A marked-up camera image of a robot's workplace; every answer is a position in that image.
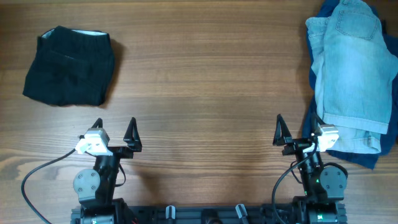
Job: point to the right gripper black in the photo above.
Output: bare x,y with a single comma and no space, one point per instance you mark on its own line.
295,144

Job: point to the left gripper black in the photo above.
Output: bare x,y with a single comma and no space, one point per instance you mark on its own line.
133,142

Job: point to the light blue denim shorts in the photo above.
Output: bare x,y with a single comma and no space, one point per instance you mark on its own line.
354,73

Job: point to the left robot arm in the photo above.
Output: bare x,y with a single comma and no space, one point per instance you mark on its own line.
95,187

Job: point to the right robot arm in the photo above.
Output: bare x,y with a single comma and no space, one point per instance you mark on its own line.
323,184

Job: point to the black folded shorts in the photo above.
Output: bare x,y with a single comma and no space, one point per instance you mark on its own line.
71,67

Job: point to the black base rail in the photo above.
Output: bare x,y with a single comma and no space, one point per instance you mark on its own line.
264,214

